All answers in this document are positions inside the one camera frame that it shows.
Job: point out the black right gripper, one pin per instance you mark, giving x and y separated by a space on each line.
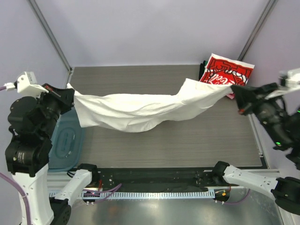
247 96

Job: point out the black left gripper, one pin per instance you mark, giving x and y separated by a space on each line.
65 96

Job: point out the white t-shirt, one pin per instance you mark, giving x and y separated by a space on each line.
135 113

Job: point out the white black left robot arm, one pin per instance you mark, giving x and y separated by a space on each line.
32 121

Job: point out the dark folded t-shirt stack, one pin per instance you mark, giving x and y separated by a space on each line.
202 69

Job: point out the blue transparent plastic bin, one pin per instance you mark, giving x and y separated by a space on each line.
67 141

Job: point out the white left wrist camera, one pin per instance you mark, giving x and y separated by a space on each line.
26 85

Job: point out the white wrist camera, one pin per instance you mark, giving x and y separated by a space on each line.
26 85
289 81

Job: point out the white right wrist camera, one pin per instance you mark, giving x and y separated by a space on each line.
289 81

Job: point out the aluminium rail extrusion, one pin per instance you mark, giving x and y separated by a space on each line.
264 172

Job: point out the left aluminium frame post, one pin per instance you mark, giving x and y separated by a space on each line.
45 26

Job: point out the aluminium frame post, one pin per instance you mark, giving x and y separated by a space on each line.
45 26
267 10

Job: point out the right aluminium frame post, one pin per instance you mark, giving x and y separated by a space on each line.
267 10

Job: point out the white slotted cable duct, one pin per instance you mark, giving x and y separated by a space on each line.
142 196

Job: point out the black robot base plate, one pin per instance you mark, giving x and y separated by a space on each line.
157 180

